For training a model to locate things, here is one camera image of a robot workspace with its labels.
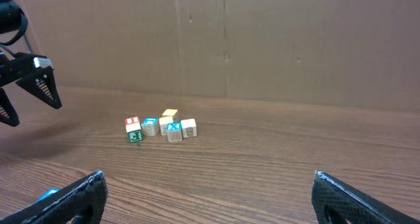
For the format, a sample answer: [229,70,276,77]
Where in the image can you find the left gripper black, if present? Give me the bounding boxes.
[0,52,62,127]

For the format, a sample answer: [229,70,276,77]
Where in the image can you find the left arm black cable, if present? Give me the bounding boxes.
[0,43,16,59]

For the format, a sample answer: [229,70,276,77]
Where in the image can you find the cardboard back wall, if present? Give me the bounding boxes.
[13,0,419,110]

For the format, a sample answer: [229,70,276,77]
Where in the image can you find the yellow block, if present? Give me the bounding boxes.
[162,108,179,122]
[37,188,60,202]
[159,116,173,136]

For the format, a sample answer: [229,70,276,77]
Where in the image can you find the blue L block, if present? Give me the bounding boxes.
[141,117,160,136]

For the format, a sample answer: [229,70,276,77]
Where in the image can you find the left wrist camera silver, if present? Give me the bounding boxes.
[33,57,53,68]

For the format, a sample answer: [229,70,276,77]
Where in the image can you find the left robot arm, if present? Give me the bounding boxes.
[1,0,62,109]

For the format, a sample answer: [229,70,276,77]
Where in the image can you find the white green-sided block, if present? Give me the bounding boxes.
[126,122,143,143]

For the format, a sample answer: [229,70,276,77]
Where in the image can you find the white patterned block right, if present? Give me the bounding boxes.
[180,118,198,138]

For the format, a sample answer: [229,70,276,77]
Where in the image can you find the blue X block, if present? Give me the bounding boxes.
[167,122,183,143]

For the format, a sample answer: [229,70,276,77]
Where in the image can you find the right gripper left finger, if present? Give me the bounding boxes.
[1,171,108,224]

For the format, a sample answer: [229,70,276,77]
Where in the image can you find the red I block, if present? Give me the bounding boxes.
[125,116,140,125]

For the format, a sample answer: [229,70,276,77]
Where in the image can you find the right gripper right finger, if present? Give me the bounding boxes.
[311,171,419,224]

